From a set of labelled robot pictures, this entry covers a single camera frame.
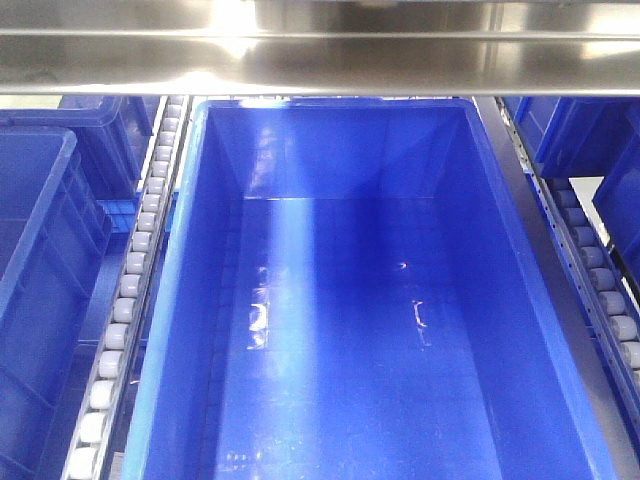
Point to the right roller track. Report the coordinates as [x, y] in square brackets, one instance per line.
[610, 315]

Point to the blue bin at left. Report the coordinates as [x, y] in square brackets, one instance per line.
[53, 237]

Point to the left roller track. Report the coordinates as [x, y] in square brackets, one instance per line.
[119, 343]

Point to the roller track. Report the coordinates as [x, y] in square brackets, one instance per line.
[119, 343]
[610, 315]

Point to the blue bin at right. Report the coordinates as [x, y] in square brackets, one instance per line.
[589, 137]

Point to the blue bin back left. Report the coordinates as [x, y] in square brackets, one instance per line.
[112, 133]

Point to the large blue center bin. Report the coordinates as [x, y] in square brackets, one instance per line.
[349, 293]

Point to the steel shelf beam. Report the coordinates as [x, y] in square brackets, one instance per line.
[320, 47]

